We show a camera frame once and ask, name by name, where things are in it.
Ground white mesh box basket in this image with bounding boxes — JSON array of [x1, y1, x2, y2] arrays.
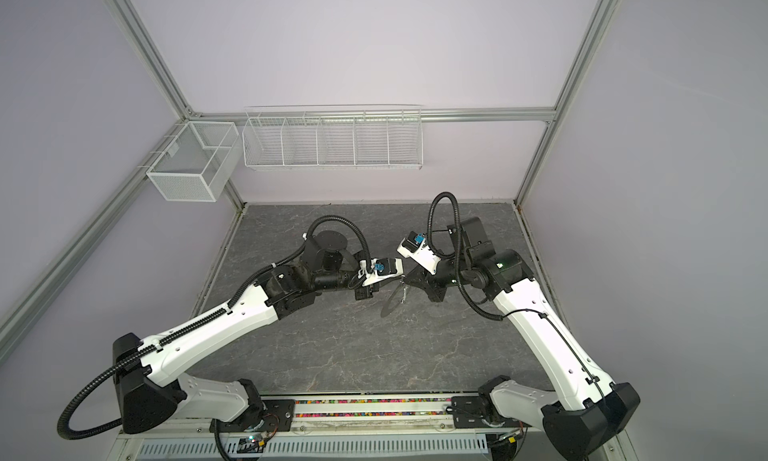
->
[[147, 121, 242, 202]]

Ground aluminium frame profiles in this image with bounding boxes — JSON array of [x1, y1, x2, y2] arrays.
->
[[0, 0, 631, 366]]

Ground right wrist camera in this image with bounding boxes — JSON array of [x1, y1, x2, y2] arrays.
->
[[397, 231, 441, 275]]

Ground white slotted cable duct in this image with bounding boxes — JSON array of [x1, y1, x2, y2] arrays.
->
[[135, 434, 490, 460]]

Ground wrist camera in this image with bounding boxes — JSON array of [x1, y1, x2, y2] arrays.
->
[[397, 231, 441, 275], [360, 258, 404, 287]]

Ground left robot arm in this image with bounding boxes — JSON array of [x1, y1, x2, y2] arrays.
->
[[56, 215, 403, 440]]

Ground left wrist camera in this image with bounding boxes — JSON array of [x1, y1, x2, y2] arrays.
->
[[360, 258, 404, 287]]

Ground long white wire basket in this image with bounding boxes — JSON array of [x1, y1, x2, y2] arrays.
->
[[241, 104, 424, 169]]

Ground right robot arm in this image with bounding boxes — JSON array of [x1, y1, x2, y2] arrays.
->
[[398, 191, 640, 460]]

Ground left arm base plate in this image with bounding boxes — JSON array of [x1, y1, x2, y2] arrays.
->
[[219, 398, 296, 433]]

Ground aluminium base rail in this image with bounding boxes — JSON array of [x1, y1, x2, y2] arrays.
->
[[116, 390, 625, 441]]

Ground metal ring disc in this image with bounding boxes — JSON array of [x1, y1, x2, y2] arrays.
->
[[380, 282, 408, 318]]

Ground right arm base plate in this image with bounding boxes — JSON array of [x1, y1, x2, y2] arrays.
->
[[445, 395, 529, 429]]

